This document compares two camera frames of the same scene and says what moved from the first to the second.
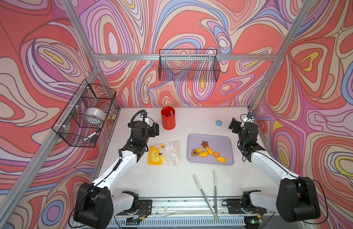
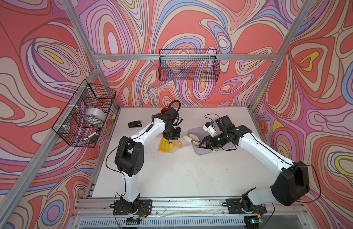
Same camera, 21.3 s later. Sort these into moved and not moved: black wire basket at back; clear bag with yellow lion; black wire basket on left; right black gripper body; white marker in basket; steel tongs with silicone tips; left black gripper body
Moved: steel tongs with silicone tips; left black gripper body; right black gripper body; clear bag with yellow lion
Not moved: black wire basket at back; white marker in basket; black wire basket on left
